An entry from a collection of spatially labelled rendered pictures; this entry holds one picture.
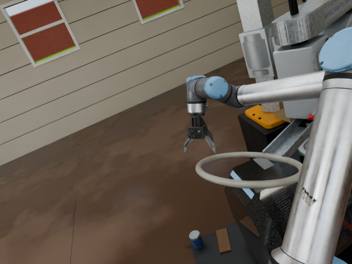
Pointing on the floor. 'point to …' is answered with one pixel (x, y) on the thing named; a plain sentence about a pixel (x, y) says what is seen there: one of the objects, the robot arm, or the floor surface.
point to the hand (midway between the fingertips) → (199, 153)
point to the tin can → (196, 239)
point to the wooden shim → (223, 240)
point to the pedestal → (260, 133)
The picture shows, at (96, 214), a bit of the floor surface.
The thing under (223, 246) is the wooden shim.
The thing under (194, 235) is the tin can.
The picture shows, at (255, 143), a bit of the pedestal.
